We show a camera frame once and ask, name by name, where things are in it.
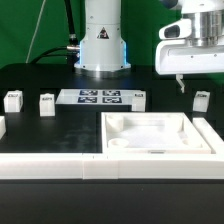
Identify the white U-shaped fence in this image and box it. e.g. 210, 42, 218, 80
0, 115, 224, 181

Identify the white thin cable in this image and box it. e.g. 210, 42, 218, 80
25, 0, 48, 64

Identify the black cable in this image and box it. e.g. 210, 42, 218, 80
29, 0, 82, 65

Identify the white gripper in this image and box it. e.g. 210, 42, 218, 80
155, 18, 224, 93

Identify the white marker sheet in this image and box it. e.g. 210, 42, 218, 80
56, 89, 144, 105

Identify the white square tabletop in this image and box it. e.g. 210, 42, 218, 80
101, 112, 212, 154

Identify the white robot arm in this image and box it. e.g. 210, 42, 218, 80
74, 0, 224, 81

